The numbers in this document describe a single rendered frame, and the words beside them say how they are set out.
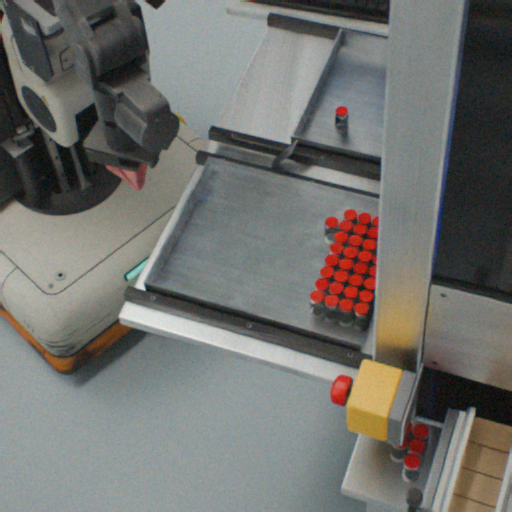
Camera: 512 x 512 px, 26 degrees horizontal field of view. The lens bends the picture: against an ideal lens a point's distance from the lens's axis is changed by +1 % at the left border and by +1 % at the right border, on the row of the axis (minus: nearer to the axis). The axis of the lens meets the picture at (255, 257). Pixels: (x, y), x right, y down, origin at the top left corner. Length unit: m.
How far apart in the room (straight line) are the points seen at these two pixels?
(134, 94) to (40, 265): 1.21
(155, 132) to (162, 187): 1.24
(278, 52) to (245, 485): 0.99
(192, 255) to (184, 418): 0.91
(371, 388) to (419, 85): 0.49
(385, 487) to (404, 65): 0.67
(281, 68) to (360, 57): 0.14
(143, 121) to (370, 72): 0.70
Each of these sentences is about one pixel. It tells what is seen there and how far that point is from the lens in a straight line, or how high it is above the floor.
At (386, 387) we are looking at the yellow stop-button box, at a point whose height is 1.03.
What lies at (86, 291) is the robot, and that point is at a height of 0.27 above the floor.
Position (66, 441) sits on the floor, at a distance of 2.57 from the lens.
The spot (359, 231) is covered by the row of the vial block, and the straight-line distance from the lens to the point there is 1.65.
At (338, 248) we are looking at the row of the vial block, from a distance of 1.63.
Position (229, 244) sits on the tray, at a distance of 1.70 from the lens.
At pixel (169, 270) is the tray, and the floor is 0.88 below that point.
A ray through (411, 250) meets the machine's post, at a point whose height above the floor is 1.26.
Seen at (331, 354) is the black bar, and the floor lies 0.90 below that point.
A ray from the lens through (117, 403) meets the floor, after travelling 2.59.
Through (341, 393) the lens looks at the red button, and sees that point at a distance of 1.40.
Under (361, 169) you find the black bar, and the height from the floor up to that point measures 0.90.
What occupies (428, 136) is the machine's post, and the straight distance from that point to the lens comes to 1.07.
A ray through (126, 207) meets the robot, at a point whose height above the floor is 0.28.
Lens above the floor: 2.25
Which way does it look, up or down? 54 degrees down
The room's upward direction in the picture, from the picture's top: 6 degrees counter-clockwise
